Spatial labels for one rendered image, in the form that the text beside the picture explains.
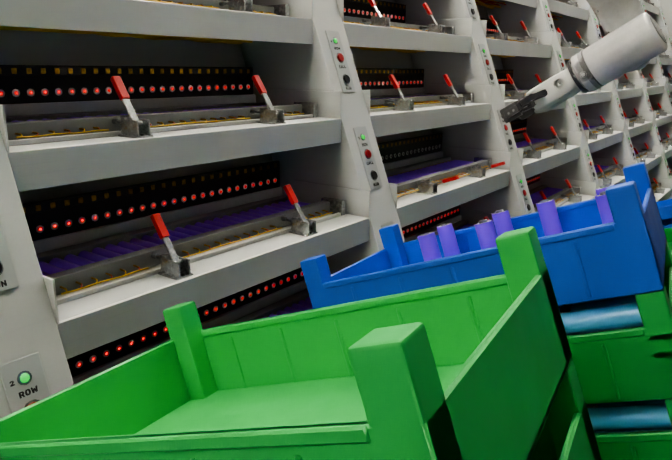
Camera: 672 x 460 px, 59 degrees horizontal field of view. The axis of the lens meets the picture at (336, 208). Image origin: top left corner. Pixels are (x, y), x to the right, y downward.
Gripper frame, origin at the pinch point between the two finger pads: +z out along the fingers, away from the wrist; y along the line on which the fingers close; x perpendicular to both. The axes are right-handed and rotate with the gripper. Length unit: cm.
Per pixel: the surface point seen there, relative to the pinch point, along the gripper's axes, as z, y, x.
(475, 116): 16.9, 20.2, 7.6
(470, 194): 20.7, 4.6, -11.1
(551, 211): -23, -70, -20
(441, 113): 15.8, 0.5, 9.1
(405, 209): 19.6, -26.8, -9.4
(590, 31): 11, 170, 39
